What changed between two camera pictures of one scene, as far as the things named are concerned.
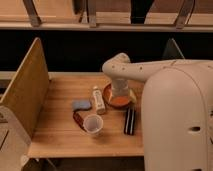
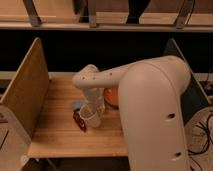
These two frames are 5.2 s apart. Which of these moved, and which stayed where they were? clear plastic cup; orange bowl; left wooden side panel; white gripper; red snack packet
Moved: white gripper; clear plastic cup
Stayed: left wooden side panel; orange bowl; red snack packet
